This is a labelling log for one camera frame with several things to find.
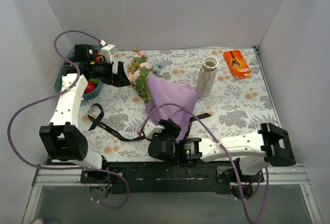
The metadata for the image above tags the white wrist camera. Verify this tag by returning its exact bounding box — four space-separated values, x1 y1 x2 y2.
100 40 117 63
138 121 164 140

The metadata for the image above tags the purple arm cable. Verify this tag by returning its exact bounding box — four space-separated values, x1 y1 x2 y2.
7 30 130 209
139 102 269 224

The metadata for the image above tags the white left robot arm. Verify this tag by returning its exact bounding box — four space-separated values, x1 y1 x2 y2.
39 42 130 183

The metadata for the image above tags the artificial flower bunch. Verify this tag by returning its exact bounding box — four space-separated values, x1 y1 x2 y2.
127 47 164 104

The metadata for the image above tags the aluminium frame rail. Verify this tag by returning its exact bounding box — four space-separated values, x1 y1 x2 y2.
23 164 322 223

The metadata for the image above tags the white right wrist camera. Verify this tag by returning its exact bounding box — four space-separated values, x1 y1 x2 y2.
138 121 164 140

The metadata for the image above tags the orange product box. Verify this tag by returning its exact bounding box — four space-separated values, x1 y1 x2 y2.
223 49 251 80

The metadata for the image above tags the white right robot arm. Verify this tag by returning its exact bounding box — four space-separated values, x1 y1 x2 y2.
143 120 296 182

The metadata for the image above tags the pink dragon fruit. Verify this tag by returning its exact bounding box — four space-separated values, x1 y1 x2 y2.
84 81 95 94

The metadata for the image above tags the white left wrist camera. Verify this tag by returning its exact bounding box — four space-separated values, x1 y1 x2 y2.
100 40 117 63

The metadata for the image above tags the green striped fruit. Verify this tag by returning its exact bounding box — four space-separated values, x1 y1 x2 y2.
89 79 100 85

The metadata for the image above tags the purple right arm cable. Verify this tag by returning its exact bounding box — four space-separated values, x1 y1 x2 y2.
139 102 269 224

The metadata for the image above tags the teal plastic fruit basket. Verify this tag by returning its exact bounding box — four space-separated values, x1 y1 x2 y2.
68 44 107 99

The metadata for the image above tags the black ribbon gold lettering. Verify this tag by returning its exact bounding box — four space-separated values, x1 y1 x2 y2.
87 102 212 142

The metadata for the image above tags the purple paper bouquet wrap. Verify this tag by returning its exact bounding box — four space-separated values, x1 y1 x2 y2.
145 75 199 142

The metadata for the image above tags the floral tablecloth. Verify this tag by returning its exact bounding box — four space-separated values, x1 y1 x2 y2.
78 48 278 162

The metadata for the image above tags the white ribbed ceramic vase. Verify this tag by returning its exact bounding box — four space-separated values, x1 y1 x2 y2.
196 57 219 98

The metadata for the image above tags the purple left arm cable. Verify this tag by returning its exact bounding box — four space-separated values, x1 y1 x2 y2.
7 30 130 209

